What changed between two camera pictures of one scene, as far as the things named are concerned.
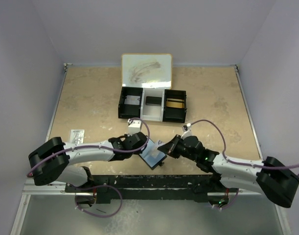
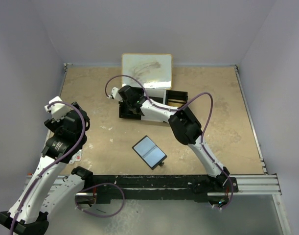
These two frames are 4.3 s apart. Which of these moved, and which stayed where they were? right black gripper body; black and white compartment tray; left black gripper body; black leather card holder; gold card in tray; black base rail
Moved: left black gripper body; right black gripper body
Stayed: black and white compartment tray; black leather card holder; black base rail; gold card in tray
